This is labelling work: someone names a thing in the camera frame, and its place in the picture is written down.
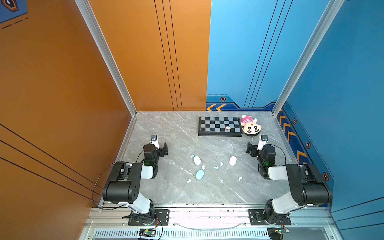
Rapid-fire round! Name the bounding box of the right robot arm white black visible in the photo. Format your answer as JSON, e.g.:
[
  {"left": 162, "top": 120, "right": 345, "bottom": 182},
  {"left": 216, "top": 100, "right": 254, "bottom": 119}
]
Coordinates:
[{"left": 246, "top": 142, "right": 333, "bottom": 225}]

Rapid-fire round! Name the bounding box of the aluminium corner post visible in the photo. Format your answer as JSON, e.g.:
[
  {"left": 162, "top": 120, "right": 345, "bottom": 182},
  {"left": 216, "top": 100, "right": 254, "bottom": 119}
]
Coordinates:
[
  {"left": 272, "top": 0, "right": 345, "bottom": 117},
  {"left": 74, "top": 0, "right": 138, "bottom": 117}
]

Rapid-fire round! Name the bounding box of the light blue earbud case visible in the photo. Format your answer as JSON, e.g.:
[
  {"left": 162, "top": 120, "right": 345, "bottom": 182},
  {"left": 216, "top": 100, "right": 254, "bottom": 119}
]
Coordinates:
[{"left": 196, "top": 170, "right": 205, "bottom": 181}]

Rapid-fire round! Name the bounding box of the white earbud case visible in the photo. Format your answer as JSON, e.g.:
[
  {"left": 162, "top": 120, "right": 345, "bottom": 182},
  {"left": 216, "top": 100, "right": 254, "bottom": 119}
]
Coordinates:
[{"left": 229, "top": 156, "right": 237, "bottom": 166}]

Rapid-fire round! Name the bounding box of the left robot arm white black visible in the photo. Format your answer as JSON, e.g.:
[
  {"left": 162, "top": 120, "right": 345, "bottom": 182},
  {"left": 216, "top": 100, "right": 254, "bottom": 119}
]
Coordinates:
[{"left": 103, "top": 144, "right": 168, "bottom": 226}]

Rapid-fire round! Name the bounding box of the black white chessboard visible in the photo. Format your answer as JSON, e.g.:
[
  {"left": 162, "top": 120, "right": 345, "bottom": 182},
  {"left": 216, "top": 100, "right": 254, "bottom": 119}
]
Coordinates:
[{"left": 198, "top": 117, "right": 242, "bottom": 137}]

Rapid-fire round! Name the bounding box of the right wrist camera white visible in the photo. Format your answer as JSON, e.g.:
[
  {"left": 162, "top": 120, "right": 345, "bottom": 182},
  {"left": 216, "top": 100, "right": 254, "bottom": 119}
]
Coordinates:
[{"left": 257, "top": 135, "right": 269, "bottom": 151}]

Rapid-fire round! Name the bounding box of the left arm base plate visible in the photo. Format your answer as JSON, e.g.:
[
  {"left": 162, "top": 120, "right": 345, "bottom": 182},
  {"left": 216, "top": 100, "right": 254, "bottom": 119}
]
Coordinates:
[{"left": 128, "top": 209, "right": 170, "bottom": 226}]

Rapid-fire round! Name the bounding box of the green circuit board left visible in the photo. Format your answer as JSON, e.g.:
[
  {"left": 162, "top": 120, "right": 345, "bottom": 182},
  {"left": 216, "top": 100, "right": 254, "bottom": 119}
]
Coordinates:
[{"left": 139, "top": 229, "right": 157, "bottom": 239}]

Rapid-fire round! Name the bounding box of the right aluminium corner post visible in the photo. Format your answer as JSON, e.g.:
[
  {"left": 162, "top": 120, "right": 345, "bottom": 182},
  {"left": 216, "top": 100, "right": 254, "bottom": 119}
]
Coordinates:
[{"left": 272, "top": 0, "right": 345, "bottom": 117}]

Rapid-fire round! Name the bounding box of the left aluminium corner post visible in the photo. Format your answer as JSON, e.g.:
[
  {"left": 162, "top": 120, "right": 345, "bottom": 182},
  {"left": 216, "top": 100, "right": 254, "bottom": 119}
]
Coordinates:
[{"left": 74, "top": 0, "right": 138, "bottom": 117}]

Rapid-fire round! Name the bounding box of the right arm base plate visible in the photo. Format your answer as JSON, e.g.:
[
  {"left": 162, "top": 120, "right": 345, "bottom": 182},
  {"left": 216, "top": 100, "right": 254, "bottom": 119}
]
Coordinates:
[{"left": 248, "top": 209, "right": 292, "bottom": 226}]

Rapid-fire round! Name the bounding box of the pink plush doll head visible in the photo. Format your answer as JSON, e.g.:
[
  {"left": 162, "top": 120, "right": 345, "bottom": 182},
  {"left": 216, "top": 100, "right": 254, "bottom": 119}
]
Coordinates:
[{"left": 240, "top": 115, "right": 262, "bottom": 136}]

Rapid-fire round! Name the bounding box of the circuit board right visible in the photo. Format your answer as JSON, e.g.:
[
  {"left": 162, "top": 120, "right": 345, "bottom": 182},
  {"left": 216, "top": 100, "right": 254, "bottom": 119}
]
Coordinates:
[{"left": 275, "top": 226, "right": 290, "bottom": 235}]

